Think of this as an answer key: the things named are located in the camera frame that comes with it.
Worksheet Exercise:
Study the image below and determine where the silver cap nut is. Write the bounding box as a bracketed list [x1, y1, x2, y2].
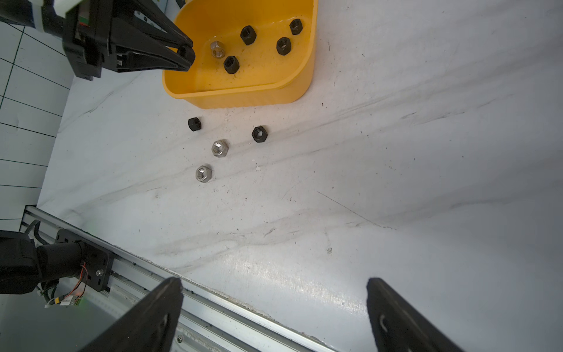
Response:
[210, 41, 226, 59]
[211, 139, 229, 158]
[195, 165, 213, 183]

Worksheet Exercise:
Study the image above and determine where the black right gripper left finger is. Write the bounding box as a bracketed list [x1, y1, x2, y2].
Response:
[82, 277, 183, 351]

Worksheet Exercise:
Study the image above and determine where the aluminium mounting rail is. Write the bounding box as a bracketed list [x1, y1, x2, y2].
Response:
[21, 205, 332, 351]

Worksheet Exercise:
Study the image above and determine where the yellow plastic storage box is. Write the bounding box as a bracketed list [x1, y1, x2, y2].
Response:
[162, 1, 319, 109]

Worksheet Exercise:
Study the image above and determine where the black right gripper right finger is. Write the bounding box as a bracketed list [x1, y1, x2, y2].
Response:
[367, 278, 461, 351]

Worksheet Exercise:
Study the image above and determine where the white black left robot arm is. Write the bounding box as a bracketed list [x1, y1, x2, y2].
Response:
[1, 1, 196, 81]

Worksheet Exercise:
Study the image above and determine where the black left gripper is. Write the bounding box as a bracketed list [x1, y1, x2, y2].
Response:
[62, 0, 196, 81]

